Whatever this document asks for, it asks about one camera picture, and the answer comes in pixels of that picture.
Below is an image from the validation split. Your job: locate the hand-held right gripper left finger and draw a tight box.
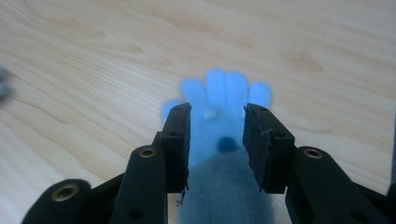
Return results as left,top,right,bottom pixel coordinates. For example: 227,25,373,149
154,102,192,194

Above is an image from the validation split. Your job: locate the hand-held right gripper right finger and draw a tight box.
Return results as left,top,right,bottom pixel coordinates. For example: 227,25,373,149
242,103,297,194

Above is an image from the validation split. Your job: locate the blue glove with dark buttons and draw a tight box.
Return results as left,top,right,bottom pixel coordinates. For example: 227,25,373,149
161,67,276,224

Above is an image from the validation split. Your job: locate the plain blue glove grey cuff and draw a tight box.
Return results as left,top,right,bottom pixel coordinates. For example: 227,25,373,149
0,64,12,103

